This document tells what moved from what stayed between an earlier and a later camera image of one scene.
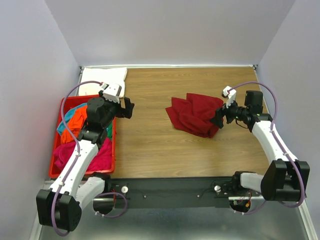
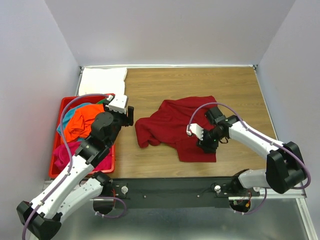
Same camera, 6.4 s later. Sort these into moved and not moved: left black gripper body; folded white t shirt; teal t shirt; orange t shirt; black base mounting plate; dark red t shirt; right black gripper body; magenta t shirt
Moved: dark red t shirt; left black gripper body; right black gripper body
Not moved: magenta t shirt; teal t shirt; folded white t shirt; black base mounting plate; orange t shirt
